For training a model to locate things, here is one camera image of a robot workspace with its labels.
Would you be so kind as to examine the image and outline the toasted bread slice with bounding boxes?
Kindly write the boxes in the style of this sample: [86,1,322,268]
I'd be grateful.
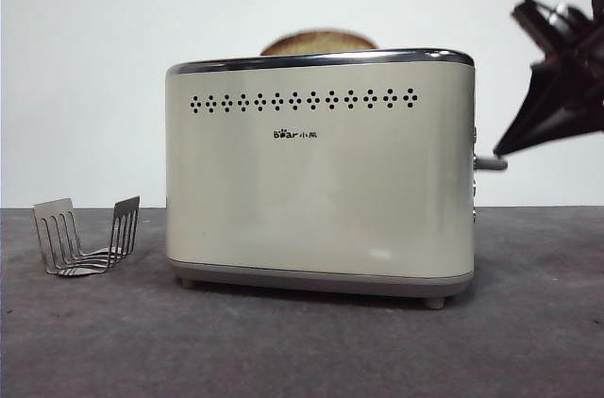
[259,29,378,56]

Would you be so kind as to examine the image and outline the silver metal toast rack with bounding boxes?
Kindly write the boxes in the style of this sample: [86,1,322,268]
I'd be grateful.
[31,195,141,278]

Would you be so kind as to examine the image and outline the grey toaster lever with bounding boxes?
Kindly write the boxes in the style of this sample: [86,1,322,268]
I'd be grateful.
[476,156,509,171]

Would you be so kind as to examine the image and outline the cream two-slot toaster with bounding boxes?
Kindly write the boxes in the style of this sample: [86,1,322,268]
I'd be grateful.
[164,46,477,309]

